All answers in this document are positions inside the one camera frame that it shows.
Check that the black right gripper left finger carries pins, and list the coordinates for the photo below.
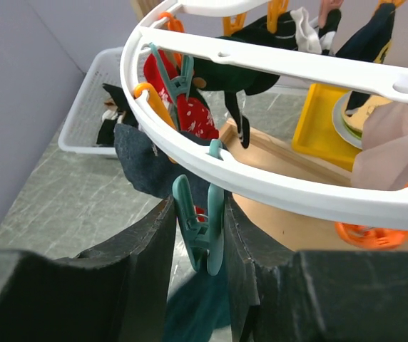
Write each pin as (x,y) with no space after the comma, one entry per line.
(114,291)

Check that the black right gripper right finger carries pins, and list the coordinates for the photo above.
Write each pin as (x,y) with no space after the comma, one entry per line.
(280,295)

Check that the teal green sock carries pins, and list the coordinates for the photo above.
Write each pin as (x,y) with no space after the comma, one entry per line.
(198,307)

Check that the teal plastic clip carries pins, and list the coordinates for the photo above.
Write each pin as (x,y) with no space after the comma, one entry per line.
(202,233)

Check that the black white socks pile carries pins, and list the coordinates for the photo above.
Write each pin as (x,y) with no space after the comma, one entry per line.
(117,111)

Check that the orange plastic clip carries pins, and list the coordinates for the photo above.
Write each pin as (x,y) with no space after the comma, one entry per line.
(378,219)

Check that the dark navy sock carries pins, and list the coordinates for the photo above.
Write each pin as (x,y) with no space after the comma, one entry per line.
(149,169)

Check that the white plastic laundry basket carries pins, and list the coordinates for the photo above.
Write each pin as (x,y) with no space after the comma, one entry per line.
(84,119)

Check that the yellow plastic tray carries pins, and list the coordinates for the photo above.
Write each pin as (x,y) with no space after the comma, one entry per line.
(315,134)

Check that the red snowflake sock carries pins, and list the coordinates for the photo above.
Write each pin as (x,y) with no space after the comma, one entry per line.
(194,115)

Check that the navy santa belt sock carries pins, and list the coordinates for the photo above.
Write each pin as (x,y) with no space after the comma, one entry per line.
(371,43)

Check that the white black striped sock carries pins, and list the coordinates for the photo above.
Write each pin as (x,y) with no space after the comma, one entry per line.
(309,37)

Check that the wooden hanger rack frame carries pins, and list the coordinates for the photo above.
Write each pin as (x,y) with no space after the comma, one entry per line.
(294,198)

